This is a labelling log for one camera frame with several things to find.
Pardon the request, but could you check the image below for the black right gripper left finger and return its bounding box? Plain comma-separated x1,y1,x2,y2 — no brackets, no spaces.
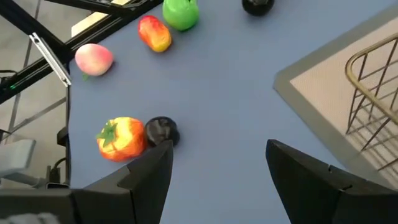
0,139,174,224

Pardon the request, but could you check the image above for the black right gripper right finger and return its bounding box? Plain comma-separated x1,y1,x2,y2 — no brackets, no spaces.
265,139,398,224

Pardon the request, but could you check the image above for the pink peach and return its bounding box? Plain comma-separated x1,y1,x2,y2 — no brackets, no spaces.
74,42,115,77

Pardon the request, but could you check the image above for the green apple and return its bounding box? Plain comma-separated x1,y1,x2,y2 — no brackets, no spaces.
162,0,200,32

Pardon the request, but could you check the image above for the orange tomato with green leaf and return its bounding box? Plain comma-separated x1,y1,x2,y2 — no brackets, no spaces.
95,116,148,162

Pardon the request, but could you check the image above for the dark purple round fruit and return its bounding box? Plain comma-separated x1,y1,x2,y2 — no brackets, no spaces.
241,0,275,17
144,116,181,147

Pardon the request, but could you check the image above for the beige placemat with grey border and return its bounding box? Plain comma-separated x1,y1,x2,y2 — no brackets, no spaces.
273,2,398,190

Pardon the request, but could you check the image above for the red yellow mango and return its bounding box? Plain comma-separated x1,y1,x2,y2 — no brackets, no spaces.
137,14,173,54

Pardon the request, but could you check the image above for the black cable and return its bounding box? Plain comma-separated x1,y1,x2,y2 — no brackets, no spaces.
46,157,68,185

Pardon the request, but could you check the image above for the gold wire basket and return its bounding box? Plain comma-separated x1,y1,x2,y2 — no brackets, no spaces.
345,33,398,172

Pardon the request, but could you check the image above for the grey plastic mount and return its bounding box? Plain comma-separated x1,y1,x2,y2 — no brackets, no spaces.
0,138,44,189

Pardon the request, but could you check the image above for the silver metal bracket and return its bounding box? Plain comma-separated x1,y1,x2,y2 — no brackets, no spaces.
29,32,72,87

